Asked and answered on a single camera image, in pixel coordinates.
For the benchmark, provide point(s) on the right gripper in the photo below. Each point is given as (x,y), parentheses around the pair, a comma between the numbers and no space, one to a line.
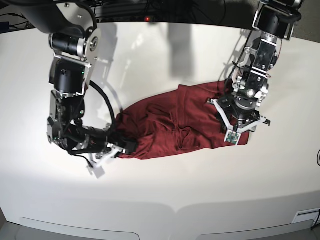
(100,145)

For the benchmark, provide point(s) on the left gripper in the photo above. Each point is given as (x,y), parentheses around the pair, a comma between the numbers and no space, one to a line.
(237,114)

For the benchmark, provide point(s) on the dark red long-sleeve shirt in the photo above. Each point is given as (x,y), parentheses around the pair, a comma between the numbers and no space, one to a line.
(173,123)

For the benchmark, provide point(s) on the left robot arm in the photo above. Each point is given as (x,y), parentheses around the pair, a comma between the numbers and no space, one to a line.
(247,85)

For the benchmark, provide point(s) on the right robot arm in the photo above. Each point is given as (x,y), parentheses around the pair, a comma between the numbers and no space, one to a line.
(74,37)

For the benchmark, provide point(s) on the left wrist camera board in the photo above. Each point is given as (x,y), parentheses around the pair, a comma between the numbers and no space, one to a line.
(232,137)

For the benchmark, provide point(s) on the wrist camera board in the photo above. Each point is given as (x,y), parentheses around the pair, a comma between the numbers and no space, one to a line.
(232,137)
(97,172)

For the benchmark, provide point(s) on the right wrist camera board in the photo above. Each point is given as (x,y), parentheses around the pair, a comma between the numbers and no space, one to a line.
(97,172)

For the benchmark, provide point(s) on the black power strip red switch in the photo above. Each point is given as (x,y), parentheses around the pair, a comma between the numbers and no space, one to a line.
(122,18)

